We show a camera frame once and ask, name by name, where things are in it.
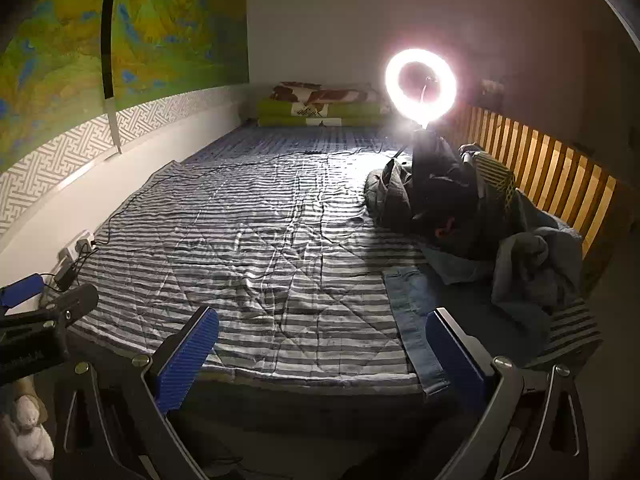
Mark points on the blue jeans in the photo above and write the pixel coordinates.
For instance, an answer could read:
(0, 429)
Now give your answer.
(425, 310)

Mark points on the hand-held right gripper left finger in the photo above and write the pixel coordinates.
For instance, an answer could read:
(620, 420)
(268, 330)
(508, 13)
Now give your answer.
(185, 360)

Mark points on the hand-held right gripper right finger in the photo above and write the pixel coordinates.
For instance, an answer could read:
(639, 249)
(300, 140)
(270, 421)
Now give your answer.
(457, 360)

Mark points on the black power adapter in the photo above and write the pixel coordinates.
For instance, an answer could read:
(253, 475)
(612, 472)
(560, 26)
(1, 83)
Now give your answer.
(65, 276)

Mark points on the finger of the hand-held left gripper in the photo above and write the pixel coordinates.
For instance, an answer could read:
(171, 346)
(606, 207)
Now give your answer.
(20, 290)
(75, 301)

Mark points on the green wall map poster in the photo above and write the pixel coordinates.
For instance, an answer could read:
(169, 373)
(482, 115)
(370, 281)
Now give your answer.
(175, 25)

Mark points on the black and white hanging strip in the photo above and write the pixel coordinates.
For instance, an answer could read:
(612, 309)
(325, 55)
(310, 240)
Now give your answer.
(106, 60)

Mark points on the white plush toy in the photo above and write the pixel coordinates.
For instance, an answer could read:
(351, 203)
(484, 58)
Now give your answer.
(30, 425)

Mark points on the black garment with yellow stripes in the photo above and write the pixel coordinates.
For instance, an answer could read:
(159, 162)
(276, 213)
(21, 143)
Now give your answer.
(495, 175)

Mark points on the brown and white patterned pillow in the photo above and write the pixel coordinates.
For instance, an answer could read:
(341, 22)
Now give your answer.
(325, 94)

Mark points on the dark clothes pile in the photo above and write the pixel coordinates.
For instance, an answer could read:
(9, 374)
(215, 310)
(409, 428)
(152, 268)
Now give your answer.
(550, 160)

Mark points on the green folded blanket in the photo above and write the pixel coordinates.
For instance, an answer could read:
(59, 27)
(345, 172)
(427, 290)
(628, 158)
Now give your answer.
(280, 110)

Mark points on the grey striped blanket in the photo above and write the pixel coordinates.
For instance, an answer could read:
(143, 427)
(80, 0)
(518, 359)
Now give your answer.
(250, 240)

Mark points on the black jacket with orange mark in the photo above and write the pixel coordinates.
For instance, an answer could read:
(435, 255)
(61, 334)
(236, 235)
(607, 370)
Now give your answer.
(445, 185)

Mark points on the dark green jacket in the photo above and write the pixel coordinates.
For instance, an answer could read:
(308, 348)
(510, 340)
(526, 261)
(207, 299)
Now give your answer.
(390, 195)

